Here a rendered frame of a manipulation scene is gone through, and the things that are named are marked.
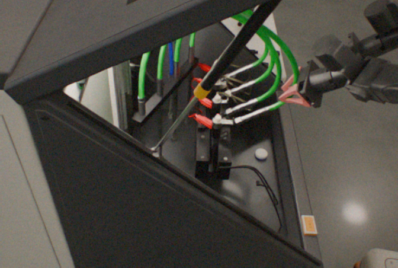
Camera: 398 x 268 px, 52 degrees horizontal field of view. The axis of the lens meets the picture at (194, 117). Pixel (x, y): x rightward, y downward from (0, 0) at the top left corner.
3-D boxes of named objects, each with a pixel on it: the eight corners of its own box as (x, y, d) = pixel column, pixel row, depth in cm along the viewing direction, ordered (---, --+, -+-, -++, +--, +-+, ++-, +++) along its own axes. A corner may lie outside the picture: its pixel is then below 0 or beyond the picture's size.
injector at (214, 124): (222, 174, 121) (231, 124, 107) (206, 173, 121) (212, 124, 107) (222, 166, 123) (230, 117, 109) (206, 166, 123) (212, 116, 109)
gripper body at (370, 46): (346, 34, 105) (374, 19, 100) (365, 61, 108) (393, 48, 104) (345, 47, 100) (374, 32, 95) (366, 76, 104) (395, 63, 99)
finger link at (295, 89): (269, 98, 98) (302, 87, 91) (275, 76, 101) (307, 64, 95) (286, 114, 101) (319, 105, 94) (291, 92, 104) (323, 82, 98)
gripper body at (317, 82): (297, 93, 91) (326, 83, 86) (304, 61, 97) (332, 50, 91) (313, 109, 94) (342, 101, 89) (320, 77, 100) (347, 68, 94)
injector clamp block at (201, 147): (225, 194, 122) (232, 162, 112) (193, 192, 122) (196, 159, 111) (223, 115, 147) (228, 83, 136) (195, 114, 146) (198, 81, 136)
